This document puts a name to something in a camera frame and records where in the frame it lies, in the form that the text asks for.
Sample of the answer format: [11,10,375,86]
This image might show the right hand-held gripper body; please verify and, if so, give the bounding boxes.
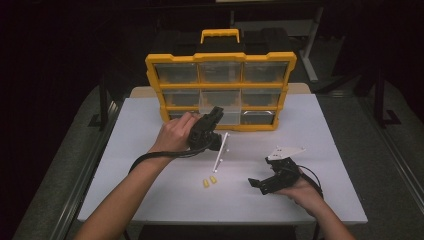
[259,145,307,196]

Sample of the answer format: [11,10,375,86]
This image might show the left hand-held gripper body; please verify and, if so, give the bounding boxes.
[187,114,230,173]

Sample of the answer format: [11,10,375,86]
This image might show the yellow and black organizer cabinet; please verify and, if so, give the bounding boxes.
[145,28,298,132]

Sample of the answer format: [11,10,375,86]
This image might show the person's right hand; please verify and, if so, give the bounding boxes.
[273,174,325,217]

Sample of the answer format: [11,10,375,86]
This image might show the person's left hand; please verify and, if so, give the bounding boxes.
[148,111,202,161]

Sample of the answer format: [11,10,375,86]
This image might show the grid of clear drawers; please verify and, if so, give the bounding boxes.
[153,61,290,126]

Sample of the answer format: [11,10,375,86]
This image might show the black metal stand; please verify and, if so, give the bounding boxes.
[87,75,112,130]
[372,66,403,128]

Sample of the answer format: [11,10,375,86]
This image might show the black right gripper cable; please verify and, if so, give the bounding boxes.
[297,164,325,198]

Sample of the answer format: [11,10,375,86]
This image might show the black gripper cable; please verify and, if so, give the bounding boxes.
[297,164,325,198]
[128,139,215,175]

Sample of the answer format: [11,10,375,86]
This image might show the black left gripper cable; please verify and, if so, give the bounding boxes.
[128,139,215,175]

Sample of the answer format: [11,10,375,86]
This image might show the grey metal desk frame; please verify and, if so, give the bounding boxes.
[229,6,325,84]

